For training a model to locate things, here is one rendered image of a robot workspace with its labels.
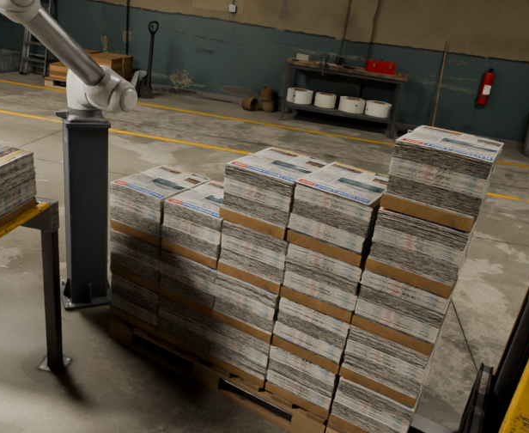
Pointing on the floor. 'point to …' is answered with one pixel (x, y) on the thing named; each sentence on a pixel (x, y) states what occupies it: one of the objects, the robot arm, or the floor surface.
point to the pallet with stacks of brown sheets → (124, 66)
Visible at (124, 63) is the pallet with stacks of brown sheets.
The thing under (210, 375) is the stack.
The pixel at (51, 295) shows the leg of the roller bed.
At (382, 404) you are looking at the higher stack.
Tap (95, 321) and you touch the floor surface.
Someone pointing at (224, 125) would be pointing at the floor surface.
